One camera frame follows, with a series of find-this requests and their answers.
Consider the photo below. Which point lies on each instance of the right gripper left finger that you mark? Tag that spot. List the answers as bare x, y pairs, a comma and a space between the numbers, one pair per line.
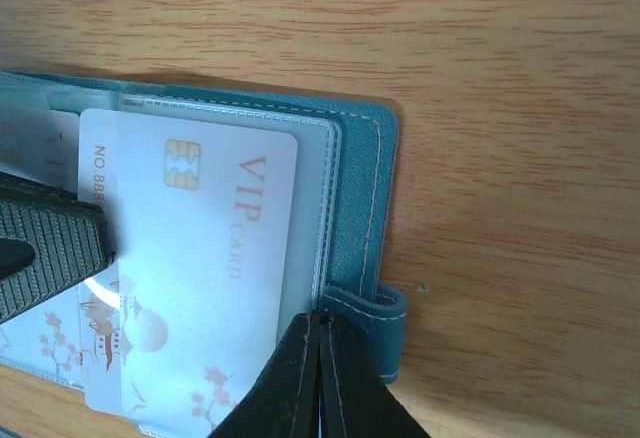
284, 401

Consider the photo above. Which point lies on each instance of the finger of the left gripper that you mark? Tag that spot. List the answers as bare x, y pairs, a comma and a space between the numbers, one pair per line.
50, 242

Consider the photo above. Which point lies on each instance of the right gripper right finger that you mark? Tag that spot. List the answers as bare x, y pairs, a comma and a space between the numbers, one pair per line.
355, 402

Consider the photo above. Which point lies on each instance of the white floral VIP card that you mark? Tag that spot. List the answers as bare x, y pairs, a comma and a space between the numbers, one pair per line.
200, 213

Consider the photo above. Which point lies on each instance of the teal leather card holder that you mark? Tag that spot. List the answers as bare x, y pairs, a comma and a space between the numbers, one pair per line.
342, 190

